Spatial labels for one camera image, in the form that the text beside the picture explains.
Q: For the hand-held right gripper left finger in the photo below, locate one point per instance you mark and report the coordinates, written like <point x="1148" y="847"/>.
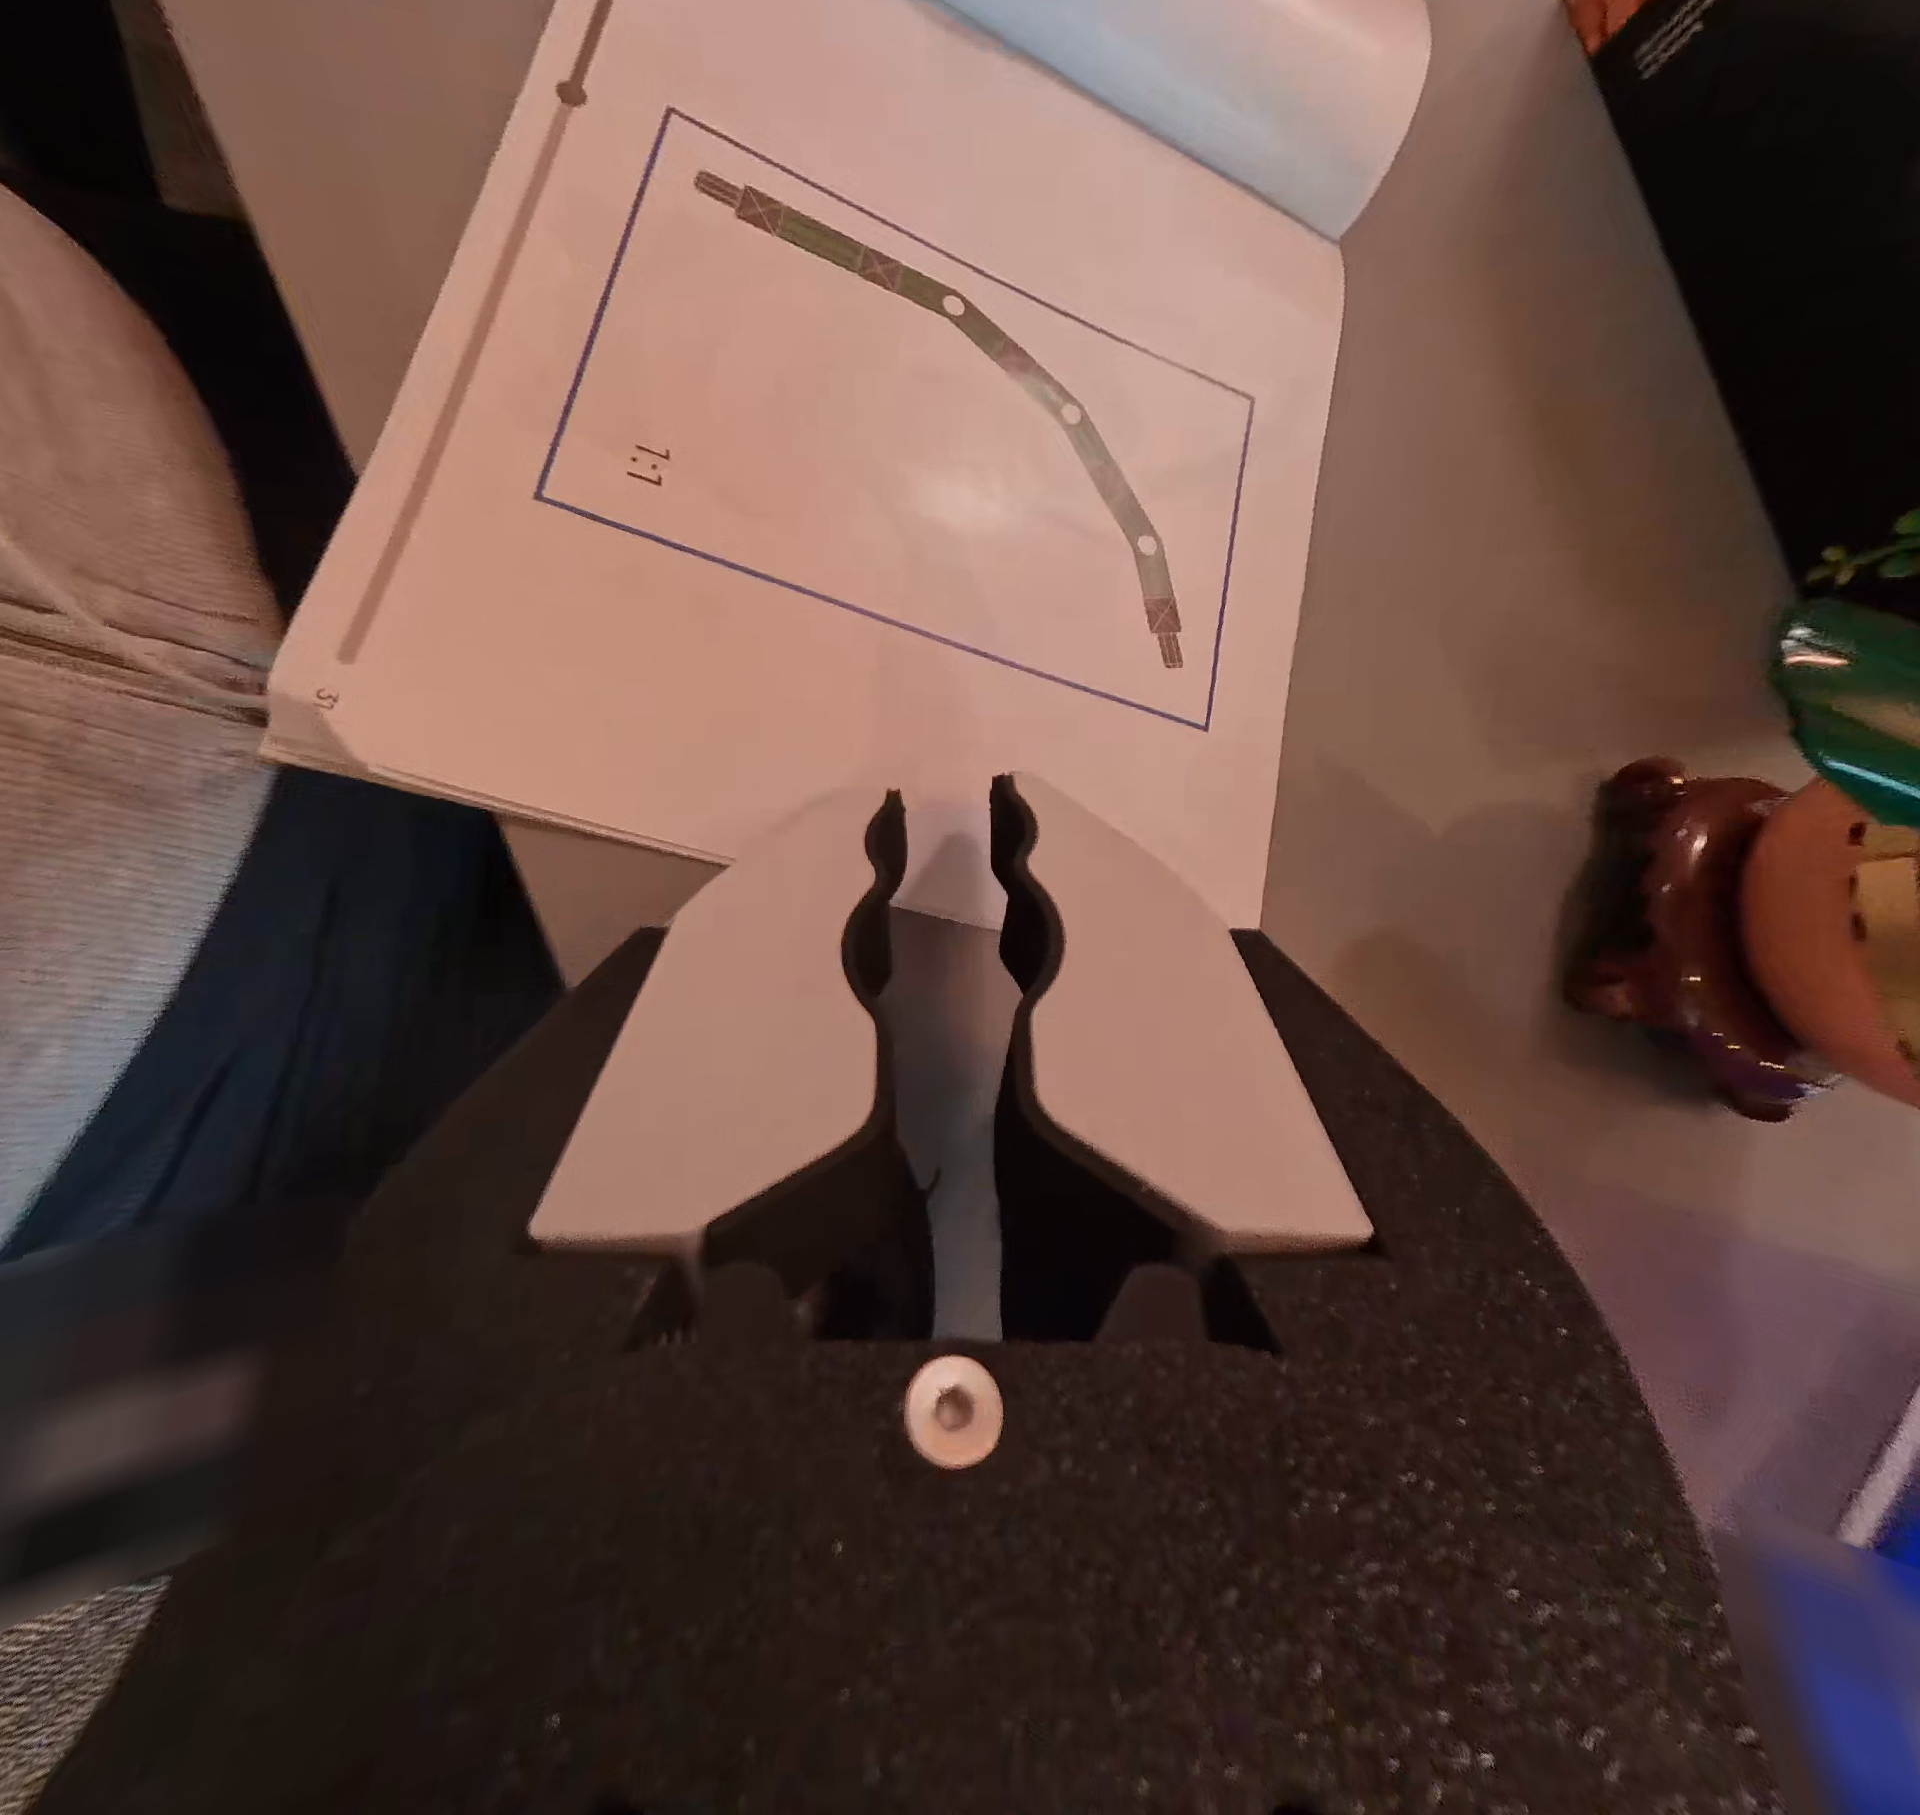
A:
<point x="720" y="1079"/>

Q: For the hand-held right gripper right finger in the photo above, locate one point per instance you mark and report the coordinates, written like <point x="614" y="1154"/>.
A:
<point x="1170" y="1079"/>

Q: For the toy orchid plant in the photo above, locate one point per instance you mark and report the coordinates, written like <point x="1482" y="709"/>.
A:
<point x="1665" y="871"/>

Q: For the instruction booklet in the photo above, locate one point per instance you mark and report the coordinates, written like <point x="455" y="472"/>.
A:
<point x="449" y="616"/>

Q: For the grey desk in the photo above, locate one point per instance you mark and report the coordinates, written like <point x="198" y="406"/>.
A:
<point x="1500" y="570"/>

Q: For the person's legs in dark jeans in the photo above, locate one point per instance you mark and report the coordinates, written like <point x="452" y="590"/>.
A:
<point x="300" y="1020"/>

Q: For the person's grey sweater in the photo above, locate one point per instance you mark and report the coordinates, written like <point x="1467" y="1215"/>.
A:
<point x="105" y="570"/>

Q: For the blue plastic bin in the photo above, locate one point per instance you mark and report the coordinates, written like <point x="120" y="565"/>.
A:
<point x="1875" y="1621"/>

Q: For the black orchid set box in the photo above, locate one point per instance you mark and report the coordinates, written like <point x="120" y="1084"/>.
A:
<point x="1769" y="270"/>

